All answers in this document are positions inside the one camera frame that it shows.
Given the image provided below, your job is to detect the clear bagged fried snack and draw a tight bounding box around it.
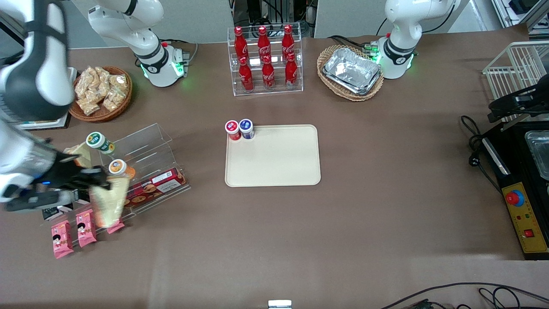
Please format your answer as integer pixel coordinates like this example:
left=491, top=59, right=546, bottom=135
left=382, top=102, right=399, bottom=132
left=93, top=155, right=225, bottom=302
left=75, top=69, right=96, bottom=98
left=109, top=74, right=129, bottom=93
left=92, top=67, right=111, bottom=97
left=102, top=88, right=126, bottom=111
left=76, top=97, right=101, bottom=116

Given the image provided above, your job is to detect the looped black cable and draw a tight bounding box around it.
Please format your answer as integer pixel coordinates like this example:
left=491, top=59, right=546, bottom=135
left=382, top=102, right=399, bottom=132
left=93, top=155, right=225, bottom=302
left=478, top=287, right=549, bottom=309

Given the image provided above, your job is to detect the green lid drink bottle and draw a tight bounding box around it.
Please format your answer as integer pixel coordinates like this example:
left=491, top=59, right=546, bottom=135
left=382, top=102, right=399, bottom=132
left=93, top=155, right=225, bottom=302
left=86, top=132, right=115, bottom=155

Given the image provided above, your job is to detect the aluminium foil container stack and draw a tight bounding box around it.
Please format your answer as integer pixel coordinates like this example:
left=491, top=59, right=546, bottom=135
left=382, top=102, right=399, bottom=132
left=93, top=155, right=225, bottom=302
left=322, top=47, right=383, bottom=96

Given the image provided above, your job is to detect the oval wicker basket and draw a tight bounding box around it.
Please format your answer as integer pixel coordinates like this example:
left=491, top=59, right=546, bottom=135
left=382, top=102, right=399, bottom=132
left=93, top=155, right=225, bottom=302
left=317, top=45, right=385, bottom=102

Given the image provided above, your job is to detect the black sealing machine yellow panel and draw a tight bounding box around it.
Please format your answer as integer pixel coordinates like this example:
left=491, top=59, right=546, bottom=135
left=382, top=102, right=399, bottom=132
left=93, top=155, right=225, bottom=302
left=483, top=120, right=549, bottom=261

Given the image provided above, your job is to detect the red plaid cookie box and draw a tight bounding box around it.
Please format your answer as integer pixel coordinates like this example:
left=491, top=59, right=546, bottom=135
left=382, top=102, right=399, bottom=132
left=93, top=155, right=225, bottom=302
left=122, top=167, right=188, bottom=208

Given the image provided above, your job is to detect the black background equipment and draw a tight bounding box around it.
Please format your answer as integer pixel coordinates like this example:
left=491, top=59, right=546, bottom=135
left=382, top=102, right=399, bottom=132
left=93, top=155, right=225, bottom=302
left=232, top=0, right=316, bottom=37

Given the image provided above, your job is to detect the orange lid drink bottle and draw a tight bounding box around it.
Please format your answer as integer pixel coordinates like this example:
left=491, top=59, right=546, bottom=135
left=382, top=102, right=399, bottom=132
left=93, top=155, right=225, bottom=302
left=109, top=159, right=136, bottom=180

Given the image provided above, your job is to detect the round wicker basket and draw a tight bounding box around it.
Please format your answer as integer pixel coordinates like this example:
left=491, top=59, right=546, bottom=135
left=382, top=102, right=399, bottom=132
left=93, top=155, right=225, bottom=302
left=69, top=66, right=133, bottom=123

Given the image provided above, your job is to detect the grey metal lever bar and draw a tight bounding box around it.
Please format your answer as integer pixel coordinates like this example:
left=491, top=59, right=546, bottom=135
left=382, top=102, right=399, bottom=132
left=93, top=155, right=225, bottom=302
left=489, top=119, right=532, bottom=134

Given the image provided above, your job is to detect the background metal shelving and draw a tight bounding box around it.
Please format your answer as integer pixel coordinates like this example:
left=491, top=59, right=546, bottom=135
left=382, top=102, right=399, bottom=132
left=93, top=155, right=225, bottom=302
left=491, top=0, right=549, bottom=37

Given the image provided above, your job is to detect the steel food tray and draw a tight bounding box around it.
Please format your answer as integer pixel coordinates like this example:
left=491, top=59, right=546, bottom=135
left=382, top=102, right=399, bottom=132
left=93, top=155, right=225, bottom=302
left=525, top=130, right=549, bottom=181

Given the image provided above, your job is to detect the cream plastic serving tray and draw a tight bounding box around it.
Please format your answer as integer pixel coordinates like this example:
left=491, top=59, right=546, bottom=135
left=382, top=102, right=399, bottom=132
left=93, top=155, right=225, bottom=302
left=224, top=124, right=322, bottom=188

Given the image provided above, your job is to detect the white rectangular snack tray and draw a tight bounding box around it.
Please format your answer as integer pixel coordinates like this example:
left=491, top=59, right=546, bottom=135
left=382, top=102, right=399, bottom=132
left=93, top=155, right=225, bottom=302
left=17, top=67, right=78, bottom=130

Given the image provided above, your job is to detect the clear acrylic stepped shelf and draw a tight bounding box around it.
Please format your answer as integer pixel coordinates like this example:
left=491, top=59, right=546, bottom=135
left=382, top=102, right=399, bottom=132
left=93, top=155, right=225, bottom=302
left=41, top=123, right=192, bottom=248

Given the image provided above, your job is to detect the silver machine handle bar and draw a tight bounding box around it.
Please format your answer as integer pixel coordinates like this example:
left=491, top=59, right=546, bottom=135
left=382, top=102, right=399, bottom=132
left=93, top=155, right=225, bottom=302
left=482, top=137, right=511, bottom=176

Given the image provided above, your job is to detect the red cola bottle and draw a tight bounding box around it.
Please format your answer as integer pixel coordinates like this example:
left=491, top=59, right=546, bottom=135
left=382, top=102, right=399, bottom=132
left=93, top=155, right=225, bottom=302
left=281, top=24, right=296, bottom=56
left=238, top=56, right=254, bottom=92
left=261, top=55, right=276, bottom=90
left=285, top=53, right=299, bottom=88
left=234, top=27, right=249, bottom=61
left=257, top=26, right=271, bottom=58

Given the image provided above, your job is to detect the clear acrylic bottle rack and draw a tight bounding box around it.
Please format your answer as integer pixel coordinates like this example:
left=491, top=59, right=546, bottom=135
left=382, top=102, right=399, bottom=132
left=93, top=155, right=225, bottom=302
left=227, top=23, right=304, bottom=97

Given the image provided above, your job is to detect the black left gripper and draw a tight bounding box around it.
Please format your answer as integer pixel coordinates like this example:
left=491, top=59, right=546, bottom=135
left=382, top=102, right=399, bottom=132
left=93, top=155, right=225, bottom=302
left=488, top=82, right=549, bottom=123

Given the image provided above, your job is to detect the black power cable with plug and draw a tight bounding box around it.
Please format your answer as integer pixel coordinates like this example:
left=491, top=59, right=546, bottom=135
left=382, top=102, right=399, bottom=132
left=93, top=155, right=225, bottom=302
left=460, top=115, right=502, bottom=194

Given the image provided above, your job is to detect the grey connector box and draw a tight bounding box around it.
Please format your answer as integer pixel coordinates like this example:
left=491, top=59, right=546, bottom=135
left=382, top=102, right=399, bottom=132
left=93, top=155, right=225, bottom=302
left=173, top=46, right=191, bottom=66

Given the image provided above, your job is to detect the black arm base cable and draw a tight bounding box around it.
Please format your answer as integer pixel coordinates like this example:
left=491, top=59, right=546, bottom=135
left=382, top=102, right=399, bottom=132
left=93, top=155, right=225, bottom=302
left=328, top=34, right=378, bottom=54

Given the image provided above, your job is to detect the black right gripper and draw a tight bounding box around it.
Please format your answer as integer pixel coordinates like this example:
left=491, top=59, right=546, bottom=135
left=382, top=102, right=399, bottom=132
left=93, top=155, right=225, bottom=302
left=41, top=152, right=113, bottom=192

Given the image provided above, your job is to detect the white wire rack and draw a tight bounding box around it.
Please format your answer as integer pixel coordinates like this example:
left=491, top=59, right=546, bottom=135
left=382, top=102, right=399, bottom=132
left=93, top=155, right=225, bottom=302
left=482, top=41, right=549, bottom=123

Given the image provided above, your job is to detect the long black floor cable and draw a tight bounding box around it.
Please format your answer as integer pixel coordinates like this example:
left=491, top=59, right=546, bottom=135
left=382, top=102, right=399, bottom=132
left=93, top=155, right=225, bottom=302
left=380, top=282, right=549, bottom=309

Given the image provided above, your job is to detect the plastic triangle sandwich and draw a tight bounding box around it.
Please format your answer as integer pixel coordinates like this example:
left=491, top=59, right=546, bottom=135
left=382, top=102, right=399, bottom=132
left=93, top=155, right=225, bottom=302
left=89, top=176, right=130, bottom=228
left=64, top=144, right=93, bottom=169

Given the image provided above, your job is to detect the blue lid small can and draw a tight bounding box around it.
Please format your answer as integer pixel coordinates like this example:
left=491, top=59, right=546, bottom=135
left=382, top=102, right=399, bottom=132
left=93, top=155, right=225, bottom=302
left=238, top=119, right=255, bottom=140

